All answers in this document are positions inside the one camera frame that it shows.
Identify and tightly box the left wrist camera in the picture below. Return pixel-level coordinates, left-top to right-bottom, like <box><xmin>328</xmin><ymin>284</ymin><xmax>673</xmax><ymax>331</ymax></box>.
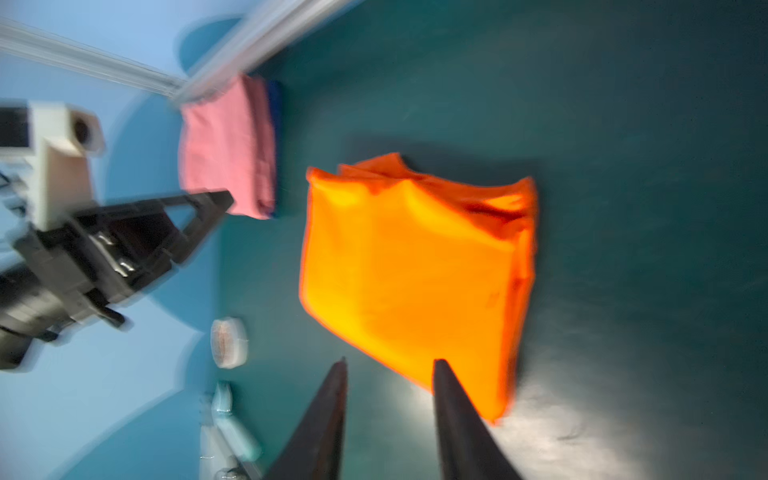
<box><xmin>1</xmin><ymin>102</ymin><xmax>106</xmax><ymax>231</ymax></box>

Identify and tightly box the orange t-shirt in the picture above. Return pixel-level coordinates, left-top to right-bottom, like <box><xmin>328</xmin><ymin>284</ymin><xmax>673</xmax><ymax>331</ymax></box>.
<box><xmin>299</xmin><ymin>153</ymin><xmax>538</xmax><ymax>422</ymax></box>

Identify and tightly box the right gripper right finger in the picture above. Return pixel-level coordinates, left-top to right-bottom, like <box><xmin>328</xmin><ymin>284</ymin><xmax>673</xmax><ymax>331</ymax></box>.
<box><xmin>432</xmin><ymin>359</ymin><xmax>521</xmax><ymax>480</ymax></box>

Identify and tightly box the folded blue t-shirt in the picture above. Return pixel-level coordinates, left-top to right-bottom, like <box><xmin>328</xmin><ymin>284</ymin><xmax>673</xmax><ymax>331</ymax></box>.
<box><xmin>266</xmin><ymin>80</ymin><xmax>283</xmax><ymax>218</ymax></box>

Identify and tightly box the folded pink t-shirt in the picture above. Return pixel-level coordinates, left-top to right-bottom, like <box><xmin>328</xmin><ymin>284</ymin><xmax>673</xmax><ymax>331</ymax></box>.
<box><xmin>179</xmin><ymin>75</ymin><xmax>275</xmax><ymax>220</ymax></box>

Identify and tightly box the back aluminium frame rail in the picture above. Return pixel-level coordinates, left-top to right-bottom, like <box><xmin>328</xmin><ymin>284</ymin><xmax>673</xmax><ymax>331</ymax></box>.
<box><xmin>1</xmin><ymin>1</ymin><xmax>355</xmax><ymax>103</ymax></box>

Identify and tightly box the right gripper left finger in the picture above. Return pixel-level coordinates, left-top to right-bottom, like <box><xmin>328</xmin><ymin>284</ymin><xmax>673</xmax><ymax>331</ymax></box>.
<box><xmin>265</xmin><ymin>358</ymin><xmax>348</xmax><ymax>480</ymax></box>

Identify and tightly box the light teal toy trowel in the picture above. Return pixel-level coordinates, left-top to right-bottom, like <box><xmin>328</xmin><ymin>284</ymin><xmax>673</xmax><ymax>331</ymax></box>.
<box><xmin>211</xmin><ymin>382</ymin><xmax>262</xmax><ymax>462</ymax></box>

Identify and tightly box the roll of tape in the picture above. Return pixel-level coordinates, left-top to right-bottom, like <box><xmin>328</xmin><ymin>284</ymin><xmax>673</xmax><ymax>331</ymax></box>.
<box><xmin>210</xmin><ymin>317</ymin><xmax>248</xmax><ymax>369</ymax></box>

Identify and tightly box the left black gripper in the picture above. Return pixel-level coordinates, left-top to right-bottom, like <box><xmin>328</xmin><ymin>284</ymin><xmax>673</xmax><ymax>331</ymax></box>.
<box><xmin>1</xmin><ymin>190</ymin><xmax>234</xmax><ymax>369</ymax></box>

